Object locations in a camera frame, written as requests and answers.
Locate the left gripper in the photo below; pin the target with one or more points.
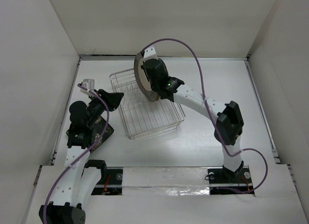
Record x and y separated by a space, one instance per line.
112 98

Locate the wire dish rack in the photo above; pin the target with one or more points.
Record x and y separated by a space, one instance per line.
139 116

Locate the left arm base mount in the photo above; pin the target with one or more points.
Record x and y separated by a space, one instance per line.
112 185

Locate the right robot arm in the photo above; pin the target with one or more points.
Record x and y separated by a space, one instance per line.
228 124

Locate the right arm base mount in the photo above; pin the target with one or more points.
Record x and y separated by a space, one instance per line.
222 185

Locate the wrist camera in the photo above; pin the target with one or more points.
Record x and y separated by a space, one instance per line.
87 85
149 53

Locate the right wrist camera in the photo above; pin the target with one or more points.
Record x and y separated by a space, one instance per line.
149 53

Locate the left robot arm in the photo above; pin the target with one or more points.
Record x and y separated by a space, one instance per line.
88 130

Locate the silver rimmed cream plate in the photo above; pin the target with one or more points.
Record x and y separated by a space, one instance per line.
141 79

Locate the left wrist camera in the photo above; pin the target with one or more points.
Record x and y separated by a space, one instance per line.
87 85

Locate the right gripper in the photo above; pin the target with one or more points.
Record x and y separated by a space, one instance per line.
142 66

